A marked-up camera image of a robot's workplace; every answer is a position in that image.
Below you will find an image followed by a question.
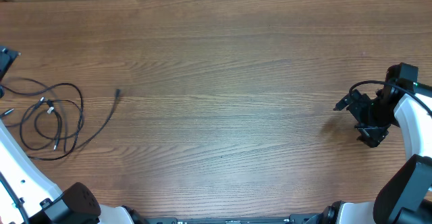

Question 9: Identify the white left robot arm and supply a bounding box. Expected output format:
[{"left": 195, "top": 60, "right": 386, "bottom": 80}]
[{"left": 1, "top": 81, "right": 146, "bottom": 223}]

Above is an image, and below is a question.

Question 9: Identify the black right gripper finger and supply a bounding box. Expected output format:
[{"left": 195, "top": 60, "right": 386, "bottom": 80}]
[
  {"left": 354, "top": 123, "right": 389, "bottom": 148},
  {"left": 333, "top": 94, "right": 352, "bottom": 111}
]

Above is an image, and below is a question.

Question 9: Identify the black separated usb cable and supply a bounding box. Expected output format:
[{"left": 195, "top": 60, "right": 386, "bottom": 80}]
[{"left": 0, "top": 81, "right": 85, "bottom": 161}]

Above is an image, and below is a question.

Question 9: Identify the black long usb cable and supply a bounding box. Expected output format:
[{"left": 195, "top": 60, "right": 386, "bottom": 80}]
[{"left": 0, "top": 77, "right": 122, "bottom": 150}]

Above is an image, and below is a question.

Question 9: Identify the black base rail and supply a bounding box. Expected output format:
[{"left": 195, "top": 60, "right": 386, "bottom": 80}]
[{"left": 144, "top": 213, "right": 323, "bottom": 224}]

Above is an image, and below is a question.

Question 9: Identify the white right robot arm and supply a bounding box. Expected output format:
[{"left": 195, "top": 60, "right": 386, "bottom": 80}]
[{"left": 308, "top": 63, "right": 431, "bottom": 224}]

